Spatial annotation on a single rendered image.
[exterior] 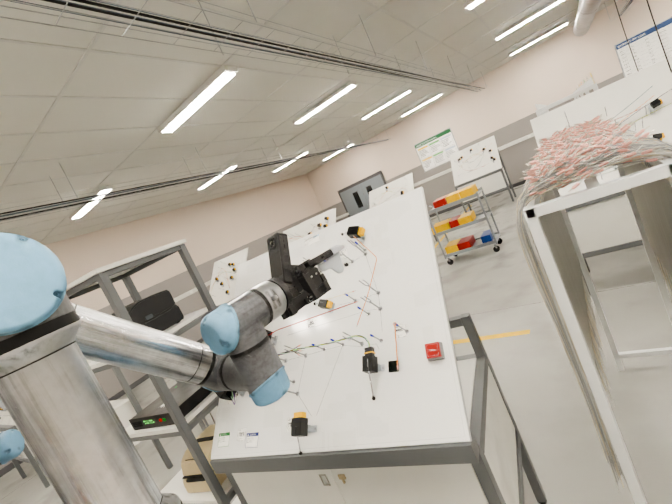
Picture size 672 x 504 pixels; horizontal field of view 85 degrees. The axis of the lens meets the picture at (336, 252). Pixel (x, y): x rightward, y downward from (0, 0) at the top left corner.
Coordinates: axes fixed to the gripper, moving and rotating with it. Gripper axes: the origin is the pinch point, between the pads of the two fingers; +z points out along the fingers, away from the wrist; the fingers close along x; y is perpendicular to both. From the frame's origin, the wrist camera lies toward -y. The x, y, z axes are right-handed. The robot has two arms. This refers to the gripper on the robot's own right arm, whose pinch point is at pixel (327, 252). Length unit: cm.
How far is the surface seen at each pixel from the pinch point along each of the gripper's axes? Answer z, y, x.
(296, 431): 5, 52, -63
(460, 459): 18, 75, -13
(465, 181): 879, 33, -276
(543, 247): 49, 30, 29
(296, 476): 6, 74, -84
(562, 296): 49, 46, 27
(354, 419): 18, 58, -47
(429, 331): 43, 44, -17
